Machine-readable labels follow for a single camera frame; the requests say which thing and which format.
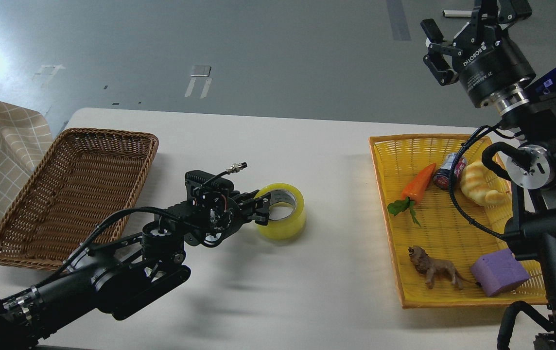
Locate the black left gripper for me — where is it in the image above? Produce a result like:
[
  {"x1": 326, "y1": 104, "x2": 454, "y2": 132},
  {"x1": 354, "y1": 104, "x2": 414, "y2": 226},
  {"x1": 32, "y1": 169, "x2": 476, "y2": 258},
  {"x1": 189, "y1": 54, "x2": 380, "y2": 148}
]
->
[{"x1": 183, "y1": 192, "x2": 272, "y2": 247}]

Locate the yellow tape roll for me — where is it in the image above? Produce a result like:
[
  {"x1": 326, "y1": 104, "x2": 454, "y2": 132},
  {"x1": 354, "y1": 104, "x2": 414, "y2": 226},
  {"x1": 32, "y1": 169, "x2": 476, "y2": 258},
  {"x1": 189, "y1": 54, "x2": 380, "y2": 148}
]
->
[{"x1": 255, "y1": 182, "x2": 307, "y2": 241}]

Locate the white metal stand base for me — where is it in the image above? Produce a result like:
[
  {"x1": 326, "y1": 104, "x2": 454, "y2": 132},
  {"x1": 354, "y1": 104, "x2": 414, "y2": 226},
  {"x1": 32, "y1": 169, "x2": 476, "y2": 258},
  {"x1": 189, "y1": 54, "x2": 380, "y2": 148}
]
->
[{"x1": 442, "y1": 10, "x2": 472, "y2": 18}]

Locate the brown wicker basket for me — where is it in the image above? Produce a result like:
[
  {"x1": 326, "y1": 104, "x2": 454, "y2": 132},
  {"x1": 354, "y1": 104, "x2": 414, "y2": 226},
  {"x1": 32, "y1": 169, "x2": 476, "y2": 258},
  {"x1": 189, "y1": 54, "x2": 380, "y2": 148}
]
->
[{"x1": 0, "y1": 128, "x2": 159, "y2": 271}]

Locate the orange toy carrot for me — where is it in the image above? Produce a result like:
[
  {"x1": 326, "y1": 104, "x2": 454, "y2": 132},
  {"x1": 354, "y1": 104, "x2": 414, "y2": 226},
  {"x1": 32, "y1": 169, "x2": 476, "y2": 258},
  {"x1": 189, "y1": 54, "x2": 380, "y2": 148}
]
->
[{"x1": 386, "y1": 162, "x2": 436, "y2": 227}]

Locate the brown toy lion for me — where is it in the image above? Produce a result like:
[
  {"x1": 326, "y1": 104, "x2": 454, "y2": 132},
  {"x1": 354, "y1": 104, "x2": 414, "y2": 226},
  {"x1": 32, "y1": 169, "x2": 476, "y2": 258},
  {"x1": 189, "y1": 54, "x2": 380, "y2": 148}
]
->
[{"x1": 407, "y1": 245, "x2": 467, "y2": 290}]

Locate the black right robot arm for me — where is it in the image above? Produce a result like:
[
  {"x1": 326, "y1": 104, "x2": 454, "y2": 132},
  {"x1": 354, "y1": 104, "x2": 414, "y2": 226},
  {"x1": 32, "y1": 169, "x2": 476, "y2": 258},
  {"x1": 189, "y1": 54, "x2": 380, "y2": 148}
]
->
[{"x1": 421, "y1": 0, "x2": 556, "y2": 350}]

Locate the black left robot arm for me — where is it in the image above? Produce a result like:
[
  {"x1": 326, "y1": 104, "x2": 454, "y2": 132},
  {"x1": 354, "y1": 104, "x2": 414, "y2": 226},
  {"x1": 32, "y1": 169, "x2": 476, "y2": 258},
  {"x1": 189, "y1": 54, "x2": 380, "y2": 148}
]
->
[{"x1": 0, "y1": 162, "x2": 274, "y2": 350}]

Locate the purple foam block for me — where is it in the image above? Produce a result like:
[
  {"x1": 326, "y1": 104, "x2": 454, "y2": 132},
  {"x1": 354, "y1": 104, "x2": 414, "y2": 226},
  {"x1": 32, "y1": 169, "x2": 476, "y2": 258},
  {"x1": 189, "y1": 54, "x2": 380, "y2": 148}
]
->
[{"x1": 469, "y1": 248, "x2": 530, "y2": 298}]

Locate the yellow toy croissant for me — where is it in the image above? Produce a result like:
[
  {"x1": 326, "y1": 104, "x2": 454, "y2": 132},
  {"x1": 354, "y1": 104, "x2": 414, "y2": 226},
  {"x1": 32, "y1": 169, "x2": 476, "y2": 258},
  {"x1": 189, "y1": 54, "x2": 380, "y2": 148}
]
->
[{"x1": 460, "y1": 161, "x2": 509, "y2": 207}]

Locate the small soda can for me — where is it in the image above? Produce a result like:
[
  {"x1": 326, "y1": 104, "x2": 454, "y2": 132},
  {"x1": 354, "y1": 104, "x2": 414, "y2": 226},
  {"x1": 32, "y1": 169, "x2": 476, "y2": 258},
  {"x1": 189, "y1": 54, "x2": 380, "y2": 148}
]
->
[{"x1": 432, "y1": 152, "x2": 468, "y2": 190}]

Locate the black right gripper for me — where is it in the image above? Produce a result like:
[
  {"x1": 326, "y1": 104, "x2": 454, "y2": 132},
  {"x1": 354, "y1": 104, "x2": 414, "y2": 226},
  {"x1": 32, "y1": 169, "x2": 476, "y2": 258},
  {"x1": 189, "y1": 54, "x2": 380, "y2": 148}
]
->
[{"x1": 420, "y1": 0, "x2": 536, "y2": 108}]

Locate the yellow woven basket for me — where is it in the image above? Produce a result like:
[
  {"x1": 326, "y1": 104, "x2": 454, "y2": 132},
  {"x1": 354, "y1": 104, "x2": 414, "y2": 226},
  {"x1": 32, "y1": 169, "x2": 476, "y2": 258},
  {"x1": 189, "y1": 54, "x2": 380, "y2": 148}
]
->
[{"x1": 369, "y1": 134, "x2": 547, "y2": 309}]

